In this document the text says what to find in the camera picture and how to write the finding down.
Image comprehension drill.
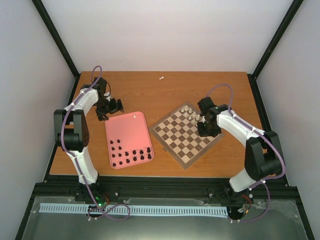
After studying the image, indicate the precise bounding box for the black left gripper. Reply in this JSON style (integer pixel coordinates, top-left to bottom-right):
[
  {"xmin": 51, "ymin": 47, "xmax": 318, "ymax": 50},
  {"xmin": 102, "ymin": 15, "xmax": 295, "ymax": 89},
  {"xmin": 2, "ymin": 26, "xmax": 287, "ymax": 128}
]
[{"xmin": 95, "ymin": 98, "xmax": 125, "ymax": 121}]

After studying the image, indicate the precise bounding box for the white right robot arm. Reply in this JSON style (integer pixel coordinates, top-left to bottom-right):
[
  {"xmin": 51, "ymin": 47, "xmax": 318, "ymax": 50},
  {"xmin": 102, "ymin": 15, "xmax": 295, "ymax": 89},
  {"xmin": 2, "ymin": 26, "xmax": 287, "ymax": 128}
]
[{"xmin": 197, "ymin": 97, "xmax": 286, "ymax": 193}]

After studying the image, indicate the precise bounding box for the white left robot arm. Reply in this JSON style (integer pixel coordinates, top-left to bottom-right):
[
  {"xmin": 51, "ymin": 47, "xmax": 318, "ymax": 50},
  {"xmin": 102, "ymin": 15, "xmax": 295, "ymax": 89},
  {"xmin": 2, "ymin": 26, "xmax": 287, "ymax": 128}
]
[{"xmin": 53, "ymin": 77, "xmax": 124, "ymax": 202}]

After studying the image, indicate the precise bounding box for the wooden chess board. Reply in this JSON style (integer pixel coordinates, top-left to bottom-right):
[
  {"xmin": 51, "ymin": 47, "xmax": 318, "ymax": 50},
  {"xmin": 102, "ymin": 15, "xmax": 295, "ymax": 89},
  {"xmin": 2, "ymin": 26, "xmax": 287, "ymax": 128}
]
[{"xmin": 149, "ymin": 102, "xmax": 224, "ymax": 169}]

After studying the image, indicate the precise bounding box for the pink plastic tray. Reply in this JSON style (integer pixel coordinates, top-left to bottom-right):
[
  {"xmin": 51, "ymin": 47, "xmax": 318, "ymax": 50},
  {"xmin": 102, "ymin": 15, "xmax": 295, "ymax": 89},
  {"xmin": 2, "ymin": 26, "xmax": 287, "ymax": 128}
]
[{"xmin": 104, "ymin": 111, "xmax": 154, "ymax": 170}]

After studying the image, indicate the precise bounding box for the black aluminium frame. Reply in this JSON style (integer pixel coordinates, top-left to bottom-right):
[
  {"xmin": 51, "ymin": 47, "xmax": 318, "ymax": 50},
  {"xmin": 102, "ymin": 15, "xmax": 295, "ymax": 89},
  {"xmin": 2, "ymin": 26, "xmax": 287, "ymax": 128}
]
[{"xmin": 14, "ymin": 0, "xmax": 316, "ymax": 240}]

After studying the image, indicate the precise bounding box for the light blue cable duct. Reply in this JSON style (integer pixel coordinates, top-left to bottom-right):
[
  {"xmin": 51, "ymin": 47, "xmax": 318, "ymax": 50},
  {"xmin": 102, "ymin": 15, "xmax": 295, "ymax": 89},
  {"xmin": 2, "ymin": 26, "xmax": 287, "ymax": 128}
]
[{"xmin": 38, "ymin": 203, "xmax": 228, "ymax": 218}]

